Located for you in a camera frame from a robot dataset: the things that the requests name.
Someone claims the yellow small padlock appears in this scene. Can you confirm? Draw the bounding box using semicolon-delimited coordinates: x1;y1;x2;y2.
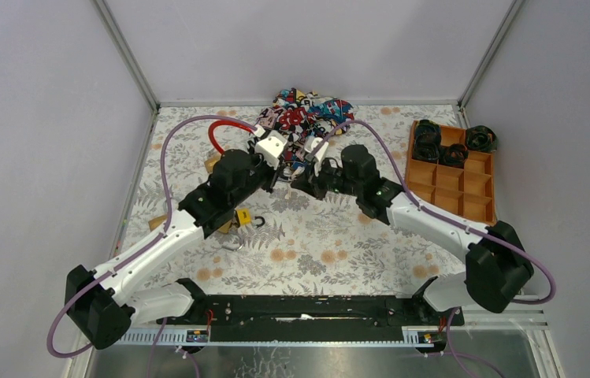
235;208;265;228

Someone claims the colourful comic print cloth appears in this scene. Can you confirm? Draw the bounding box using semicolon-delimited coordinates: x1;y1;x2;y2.
257;87;354;182

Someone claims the dark rolled fabric middle left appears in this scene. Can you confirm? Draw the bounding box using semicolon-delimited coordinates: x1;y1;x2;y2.
412;139;440;164

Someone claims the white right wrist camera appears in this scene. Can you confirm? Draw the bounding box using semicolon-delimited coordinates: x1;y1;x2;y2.
304;136;329;175

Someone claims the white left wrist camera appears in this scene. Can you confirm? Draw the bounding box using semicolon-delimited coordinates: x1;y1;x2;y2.
254;130;288;169

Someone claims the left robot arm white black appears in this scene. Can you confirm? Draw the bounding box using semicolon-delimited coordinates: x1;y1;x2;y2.
63;147;283;350

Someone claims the steel shackle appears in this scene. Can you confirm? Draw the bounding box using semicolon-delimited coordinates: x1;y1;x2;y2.
221;234;246;252

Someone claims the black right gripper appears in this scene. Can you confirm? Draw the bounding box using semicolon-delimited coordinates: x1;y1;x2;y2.
294;154;362;201

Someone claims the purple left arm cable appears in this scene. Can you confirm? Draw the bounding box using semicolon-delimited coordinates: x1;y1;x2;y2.
46;115;265;378

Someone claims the red cable lock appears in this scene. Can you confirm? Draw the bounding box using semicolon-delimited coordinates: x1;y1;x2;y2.
207;120;254;155

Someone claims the dark rolled fabric top left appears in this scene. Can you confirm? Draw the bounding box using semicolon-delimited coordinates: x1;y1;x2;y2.
414;119;441;145

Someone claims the orange wooden compartment tray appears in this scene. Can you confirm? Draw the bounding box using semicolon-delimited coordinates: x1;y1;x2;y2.
404;120;497;224

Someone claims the dark rolled fabric small centre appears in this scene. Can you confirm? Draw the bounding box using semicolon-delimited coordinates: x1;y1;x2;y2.
439;143;469;169

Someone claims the brass padlock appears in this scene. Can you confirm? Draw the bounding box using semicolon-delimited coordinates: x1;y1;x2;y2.
147;215;167;231
217;221;234;234
204;154;222;174

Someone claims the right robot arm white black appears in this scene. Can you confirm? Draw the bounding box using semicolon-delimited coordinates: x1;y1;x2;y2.
291;145;534;324

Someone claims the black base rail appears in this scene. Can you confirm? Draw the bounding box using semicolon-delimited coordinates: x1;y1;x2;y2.
166;295;464;343

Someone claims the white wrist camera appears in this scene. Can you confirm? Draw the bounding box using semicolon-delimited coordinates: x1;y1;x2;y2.
304;136;329;175
254;130;288;169

